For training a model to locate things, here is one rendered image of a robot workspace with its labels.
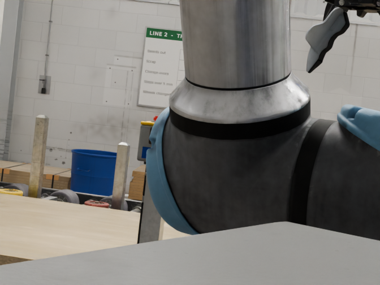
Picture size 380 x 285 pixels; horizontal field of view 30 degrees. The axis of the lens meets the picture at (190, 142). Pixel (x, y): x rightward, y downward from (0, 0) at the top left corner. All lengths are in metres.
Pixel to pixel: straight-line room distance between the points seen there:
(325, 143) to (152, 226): 0.76
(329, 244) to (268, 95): 0.39
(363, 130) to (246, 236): 0.38
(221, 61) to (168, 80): 7.82
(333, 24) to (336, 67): 7.45
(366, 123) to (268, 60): 0.09
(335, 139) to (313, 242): 0.39
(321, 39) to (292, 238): 0.80
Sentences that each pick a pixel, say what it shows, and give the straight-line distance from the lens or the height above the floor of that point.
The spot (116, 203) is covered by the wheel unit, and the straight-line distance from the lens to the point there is 2.42.
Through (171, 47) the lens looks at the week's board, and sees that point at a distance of 8.38.
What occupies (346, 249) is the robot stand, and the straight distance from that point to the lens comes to 0.16.
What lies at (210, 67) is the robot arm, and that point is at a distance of 0.54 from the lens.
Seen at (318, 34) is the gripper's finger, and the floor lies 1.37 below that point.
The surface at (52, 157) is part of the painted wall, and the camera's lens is 8.64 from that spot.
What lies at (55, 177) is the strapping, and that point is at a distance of 7.27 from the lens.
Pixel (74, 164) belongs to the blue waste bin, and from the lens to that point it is 6.85.
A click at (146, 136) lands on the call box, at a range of 1.24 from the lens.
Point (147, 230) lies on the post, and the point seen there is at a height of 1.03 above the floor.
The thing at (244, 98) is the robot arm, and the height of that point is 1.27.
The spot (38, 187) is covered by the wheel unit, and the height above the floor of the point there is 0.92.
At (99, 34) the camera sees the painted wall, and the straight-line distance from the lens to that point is 8.54.
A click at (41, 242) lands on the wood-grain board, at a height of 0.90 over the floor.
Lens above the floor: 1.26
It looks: 3 degrees down
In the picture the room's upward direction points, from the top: 7 degrees clockwise
